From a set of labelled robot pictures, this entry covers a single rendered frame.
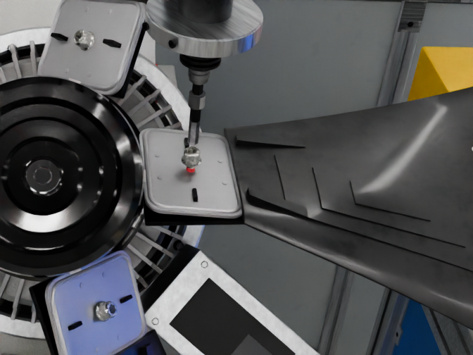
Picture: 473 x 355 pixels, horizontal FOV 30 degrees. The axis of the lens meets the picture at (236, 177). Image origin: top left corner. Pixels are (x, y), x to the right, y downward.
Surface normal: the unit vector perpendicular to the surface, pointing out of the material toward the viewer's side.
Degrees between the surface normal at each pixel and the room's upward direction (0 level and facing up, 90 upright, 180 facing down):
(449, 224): 18
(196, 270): 50
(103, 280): 60
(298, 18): 90
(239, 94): 90
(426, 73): 90
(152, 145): 7
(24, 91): 65
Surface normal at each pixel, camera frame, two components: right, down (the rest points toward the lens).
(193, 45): -0.11, 0.61
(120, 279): 0.86, -0.14
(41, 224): 0.18, -0.13
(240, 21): 0.11, -0.78
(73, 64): -0.61, -0.25
